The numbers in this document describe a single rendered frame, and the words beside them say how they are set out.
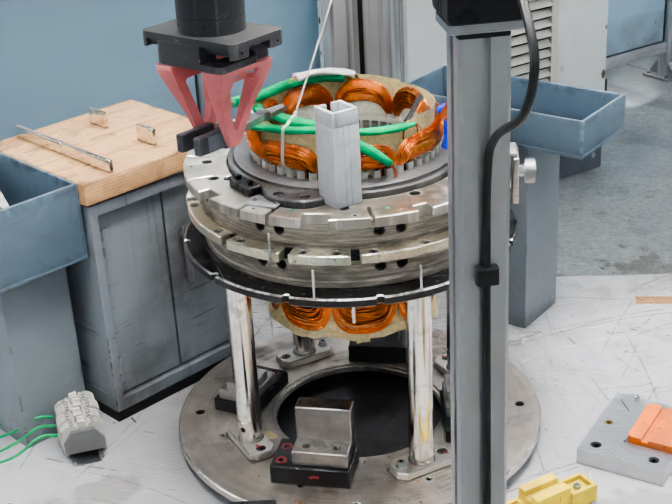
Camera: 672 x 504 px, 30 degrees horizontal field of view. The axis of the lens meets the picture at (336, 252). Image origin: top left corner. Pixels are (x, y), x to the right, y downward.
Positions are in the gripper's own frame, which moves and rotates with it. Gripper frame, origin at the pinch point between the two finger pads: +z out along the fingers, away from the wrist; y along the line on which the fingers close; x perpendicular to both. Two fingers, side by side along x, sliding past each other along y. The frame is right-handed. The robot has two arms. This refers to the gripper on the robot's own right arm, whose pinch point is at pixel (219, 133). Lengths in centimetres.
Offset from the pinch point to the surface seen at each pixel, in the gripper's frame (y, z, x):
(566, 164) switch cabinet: -98, 106, 266
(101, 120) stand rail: -33.7, 9.3, 17.0
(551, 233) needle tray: 5, 27, 53
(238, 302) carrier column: -4.5, 19.7, 5.7
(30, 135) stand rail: -37.1, 9.5, 9.5
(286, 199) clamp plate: 3.1, 7.0, 4.7
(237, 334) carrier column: -4.8, 23.2, 5.5
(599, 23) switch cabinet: -93, 62, 274
